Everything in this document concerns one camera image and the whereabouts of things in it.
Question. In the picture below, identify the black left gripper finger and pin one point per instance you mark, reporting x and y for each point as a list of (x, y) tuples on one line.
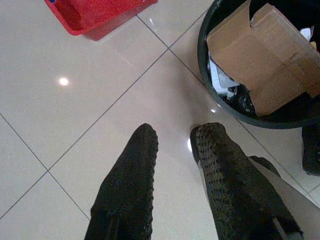
[(130, 190), (232, 190)]

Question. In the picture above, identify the black gloved left gripper finger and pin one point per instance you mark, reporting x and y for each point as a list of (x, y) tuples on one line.
[(312, 152)]

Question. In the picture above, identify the black round rubbish bin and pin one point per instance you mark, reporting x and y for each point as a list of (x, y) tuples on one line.
[(203, 62)]

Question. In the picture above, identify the brown cardboard box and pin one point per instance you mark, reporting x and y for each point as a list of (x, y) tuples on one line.
[(262, 65)]

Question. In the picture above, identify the white paper scraps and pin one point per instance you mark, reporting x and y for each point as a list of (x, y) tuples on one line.
[(220, 77)]

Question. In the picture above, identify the red plastic basket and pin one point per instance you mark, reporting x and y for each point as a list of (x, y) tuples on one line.
[(100, 15)]

